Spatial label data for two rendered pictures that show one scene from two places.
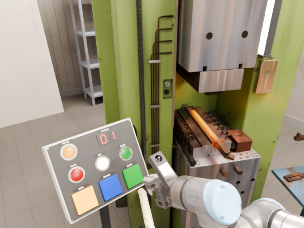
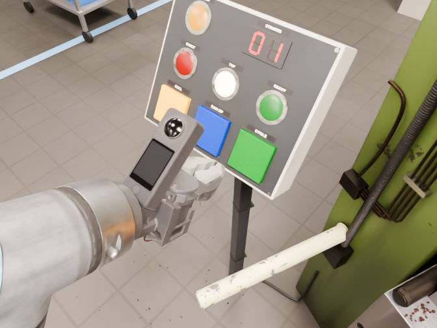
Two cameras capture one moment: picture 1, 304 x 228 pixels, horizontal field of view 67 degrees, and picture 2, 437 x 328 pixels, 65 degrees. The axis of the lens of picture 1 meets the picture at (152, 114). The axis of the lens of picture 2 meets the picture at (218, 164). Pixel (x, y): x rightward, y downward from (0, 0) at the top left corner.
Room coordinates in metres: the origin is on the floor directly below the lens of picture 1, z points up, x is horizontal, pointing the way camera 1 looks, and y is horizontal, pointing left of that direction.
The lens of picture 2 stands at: (0.55, -0.30, 1.47)
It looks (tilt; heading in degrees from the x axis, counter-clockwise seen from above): 50 degrees down; 76
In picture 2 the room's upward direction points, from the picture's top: straight up
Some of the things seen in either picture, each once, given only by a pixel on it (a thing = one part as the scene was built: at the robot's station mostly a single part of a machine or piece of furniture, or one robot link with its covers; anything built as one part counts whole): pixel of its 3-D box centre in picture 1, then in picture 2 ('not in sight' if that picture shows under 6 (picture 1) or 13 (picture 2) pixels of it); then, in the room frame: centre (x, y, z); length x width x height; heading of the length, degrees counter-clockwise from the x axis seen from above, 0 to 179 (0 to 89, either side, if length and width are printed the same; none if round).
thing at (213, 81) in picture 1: (201, 67); not in sight; (1.14, -0.26, 1.32); 0.42 x 0.20 x 0.10; 11
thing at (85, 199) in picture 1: (85, 199); (172, 109); (0.58, 0.24, 1.01); 0.07 x 0.05 x 0.07; 126
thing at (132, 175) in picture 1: (132, 175); (251, 155); (0.70, 0.08, 1.01); 0.07 x 0.05 x 0.07; 126
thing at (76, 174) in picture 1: (76, 174); (185, 63); (0.62, 0.27, 1.09); 0.05 x 0.03 x 0.04; 101
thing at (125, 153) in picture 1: (125, 153); (271, 107); (0.74, 0.11, 1.09); 0.05 x 0.03 x 0.04; 101
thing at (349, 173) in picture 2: not in sight; (353, 183); (0.98, 0.10, 0.80); 0.06 x 0.03 x 0.04; 101
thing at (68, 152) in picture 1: (68, 151); (198, 17); (0.66, 0.29, 1.16); 0.05 x 0.03 x 0.04; 101
